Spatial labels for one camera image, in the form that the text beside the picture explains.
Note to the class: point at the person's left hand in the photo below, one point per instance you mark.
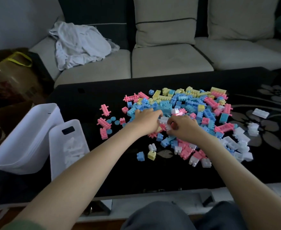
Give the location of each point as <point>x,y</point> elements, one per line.
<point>146,122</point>

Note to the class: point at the person's right hand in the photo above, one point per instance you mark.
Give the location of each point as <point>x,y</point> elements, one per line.
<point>186,129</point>

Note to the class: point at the pile of colorful blocks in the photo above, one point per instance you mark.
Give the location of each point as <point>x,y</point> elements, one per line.
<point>164,105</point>

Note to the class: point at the pile of white blocks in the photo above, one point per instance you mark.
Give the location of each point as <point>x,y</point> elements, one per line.
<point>73,153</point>

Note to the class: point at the white bin of white bricks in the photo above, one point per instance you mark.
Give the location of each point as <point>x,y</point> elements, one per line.
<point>57,146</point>

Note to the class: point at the person's right forearm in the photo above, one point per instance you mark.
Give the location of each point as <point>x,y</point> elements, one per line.
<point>246,184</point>

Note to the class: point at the person's left forearm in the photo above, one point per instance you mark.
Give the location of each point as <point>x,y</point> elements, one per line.
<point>83,177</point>

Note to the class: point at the person's left leg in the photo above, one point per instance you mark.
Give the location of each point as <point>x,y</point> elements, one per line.
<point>157,217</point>

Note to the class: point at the person's leg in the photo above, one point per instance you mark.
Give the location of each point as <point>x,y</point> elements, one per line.
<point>222,217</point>
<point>157,217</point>

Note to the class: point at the person's right leg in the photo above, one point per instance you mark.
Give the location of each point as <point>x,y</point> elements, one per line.
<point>222,217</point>

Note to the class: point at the black glass coffee table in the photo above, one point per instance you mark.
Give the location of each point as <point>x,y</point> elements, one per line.
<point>131,174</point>

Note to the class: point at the grey sofa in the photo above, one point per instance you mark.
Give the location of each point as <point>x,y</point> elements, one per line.
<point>169,62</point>

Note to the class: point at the beige back cushion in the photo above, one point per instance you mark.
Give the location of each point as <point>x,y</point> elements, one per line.
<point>164,33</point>
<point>241,21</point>

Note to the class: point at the crumpled white cloth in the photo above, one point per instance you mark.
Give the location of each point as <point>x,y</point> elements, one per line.
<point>80,45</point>

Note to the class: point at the dark back cushion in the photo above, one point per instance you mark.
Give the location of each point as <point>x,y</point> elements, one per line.
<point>95,9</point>

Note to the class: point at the glossy brown shopping bag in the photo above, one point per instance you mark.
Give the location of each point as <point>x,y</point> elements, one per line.
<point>11,83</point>

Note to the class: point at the yellow bag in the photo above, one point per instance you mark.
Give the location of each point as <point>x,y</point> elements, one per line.
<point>11,59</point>

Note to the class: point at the green sleeve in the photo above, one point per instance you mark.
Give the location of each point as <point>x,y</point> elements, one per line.
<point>23,226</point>

